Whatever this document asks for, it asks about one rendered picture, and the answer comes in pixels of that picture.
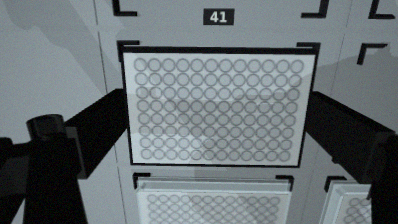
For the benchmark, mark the grey deck plate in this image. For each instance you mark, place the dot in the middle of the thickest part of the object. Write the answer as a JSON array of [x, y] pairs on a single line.
[[51, 63]]

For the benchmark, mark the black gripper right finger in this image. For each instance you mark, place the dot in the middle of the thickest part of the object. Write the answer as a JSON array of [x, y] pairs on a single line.
[[366, 149]]

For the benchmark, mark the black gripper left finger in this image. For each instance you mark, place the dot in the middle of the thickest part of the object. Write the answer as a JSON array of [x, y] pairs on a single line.
[[49, 183]]

